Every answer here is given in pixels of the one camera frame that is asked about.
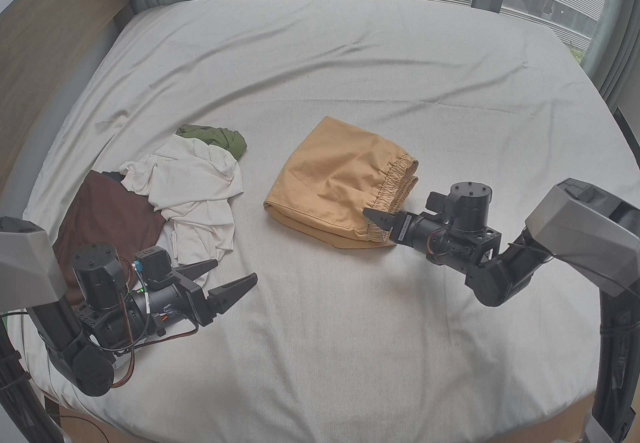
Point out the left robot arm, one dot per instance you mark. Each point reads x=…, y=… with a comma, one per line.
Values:
x=55, y=326

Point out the bed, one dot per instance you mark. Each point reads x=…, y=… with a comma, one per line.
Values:
x=350, y=81

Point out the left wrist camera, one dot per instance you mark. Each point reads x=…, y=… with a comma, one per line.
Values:
x=155, y=265

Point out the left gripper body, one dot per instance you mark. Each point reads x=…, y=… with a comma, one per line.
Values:
x=182, y=303

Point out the brown garment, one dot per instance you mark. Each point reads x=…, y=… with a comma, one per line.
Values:
x=110, y=216

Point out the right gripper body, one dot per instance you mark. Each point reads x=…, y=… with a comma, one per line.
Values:
x=415, y=231

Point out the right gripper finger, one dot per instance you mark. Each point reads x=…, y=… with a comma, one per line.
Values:
x=382, y=221

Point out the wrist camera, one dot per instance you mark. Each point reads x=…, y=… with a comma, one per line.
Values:
x=437, y=203
x=155, y=265

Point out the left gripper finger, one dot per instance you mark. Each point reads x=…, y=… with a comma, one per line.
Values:
x=200, y=271
x=230, y=292

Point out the white garment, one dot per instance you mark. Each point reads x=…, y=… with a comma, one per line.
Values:
x=200, y=181

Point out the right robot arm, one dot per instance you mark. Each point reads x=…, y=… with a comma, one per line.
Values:
x=575, y=236

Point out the black garment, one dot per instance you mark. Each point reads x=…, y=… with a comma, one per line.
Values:
x=113, y=177

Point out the tan shorts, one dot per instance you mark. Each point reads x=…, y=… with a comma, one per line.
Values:
x=325, y=176

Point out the green garment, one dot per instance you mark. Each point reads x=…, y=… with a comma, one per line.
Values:
x=220, y=137

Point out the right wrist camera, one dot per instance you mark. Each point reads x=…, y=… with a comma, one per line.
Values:
x=437, y=203

